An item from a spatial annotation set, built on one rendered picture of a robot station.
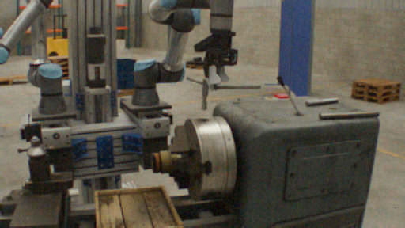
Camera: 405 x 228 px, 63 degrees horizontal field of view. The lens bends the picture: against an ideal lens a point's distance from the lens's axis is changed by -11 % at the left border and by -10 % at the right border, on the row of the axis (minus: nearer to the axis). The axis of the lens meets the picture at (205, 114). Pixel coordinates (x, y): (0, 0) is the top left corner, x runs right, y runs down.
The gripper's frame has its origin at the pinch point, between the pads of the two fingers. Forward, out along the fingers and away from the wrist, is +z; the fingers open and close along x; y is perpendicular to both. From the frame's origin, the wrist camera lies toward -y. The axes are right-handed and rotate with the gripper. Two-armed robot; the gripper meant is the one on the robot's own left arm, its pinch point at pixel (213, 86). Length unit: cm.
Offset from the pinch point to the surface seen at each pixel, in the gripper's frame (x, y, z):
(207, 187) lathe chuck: -9.2, 9.1, 32.2
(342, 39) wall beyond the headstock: 1084, -442, 97
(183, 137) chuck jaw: -3.5, -10.7, 21.7
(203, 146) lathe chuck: -8.1, 5.1, 18.3
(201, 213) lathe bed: 0, -2, 53
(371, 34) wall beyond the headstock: 1064, -330, 61
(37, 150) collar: -52, -36, 24
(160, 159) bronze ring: -15.5, -8.7, 26.6
